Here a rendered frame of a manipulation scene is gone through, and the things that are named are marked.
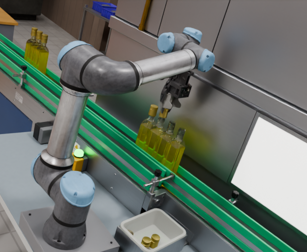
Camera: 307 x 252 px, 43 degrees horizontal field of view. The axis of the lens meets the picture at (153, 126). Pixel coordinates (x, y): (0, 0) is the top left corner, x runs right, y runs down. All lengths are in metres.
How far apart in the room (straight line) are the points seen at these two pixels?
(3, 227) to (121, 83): 1.70
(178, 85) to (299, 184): 0.58
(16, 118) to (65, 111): 1.18
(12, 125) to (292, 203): 1.65
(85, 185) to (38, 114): 0.92
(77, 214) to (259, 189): 0.72
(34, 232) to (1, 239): 1.15
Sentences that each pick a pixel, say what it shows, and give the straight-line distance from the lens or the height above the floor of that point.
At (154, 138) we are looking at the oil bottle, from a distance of 1.69.
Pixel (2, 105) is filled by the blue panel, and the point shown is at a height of 0.67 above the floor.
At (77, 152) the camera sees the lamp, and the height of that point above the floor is 0.85.
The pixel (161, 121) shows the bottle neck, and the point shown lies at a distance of 1.67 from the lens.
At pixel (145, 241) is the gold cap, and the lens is 1.50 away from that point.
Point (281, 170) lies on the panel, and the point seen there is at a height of 1.16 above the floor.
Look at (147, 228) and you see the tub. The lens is 1.63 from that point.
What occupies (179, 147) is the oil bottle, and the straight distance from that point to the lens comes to 1.62.
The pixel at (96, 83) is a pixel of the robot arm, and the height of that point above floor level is 1.39.
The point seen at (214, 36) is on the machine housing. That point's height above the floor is 1.51.
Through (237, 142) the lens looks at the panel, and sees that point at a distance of 1.62.
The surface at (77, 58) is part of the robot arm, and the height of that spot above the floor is 1.42.
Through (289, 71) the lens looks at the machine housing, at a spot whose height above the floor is 1.50.
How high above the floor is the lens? 1.79
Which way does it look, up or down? 24 degrees down
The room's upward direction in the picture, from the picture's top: 17 degrees clockwise
